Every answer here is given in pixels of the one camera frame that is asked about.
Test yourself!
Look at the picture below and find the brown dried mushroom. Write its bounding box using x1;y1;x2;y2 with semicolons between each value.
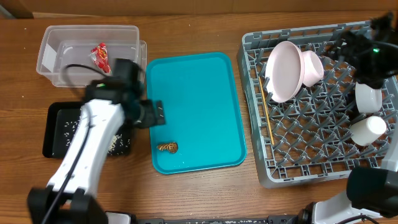
157;142;178;154

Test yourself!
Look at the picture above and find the red snack wrapper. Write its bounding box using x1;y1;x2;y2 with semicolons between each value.
90;42;111;73

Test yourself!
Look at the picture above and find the wooden chopstick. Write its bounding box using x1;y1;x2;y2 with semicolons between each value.
258;77;274;145

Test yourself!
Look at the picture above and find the large white plate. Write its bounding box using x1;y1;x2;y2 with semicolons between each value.
265;41;305;103

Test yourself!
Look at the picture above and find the small white bowl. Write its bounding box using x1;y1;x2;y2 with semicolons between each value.
302;50;324;87

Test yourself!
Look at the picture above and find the white cup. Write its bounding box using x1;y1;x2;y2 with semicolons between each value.
349;116;387;146

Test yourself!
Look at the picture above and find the grey rimmed bowl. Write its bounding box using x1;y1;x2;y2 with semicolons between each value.
355;82;382;113

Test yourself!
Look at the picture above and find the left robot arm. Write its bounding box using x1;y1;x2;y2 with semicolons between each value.
27;58;165;223

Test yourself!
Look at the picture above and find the grey dishwasher rack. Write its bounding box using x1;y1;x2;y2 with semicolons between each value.
237;21;397;189

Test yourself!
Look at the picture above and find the white rice pile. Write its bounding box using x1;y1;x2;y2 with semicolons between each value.
53;119;131;158

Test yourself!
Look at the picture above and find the teal serving tray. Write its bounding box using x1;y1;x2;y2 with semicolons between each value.
146;52;247;174

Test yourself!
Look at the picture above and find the black plastic tray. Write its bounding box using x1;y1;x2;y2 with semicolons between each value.
42;101;132;159

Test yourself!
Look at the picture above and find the clear plastic bin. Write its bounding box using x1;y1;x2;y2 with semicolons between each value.
36;25;147;87

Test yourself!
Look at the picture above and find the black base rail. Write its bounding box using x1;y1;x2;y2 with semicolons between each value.
105;211;312;224

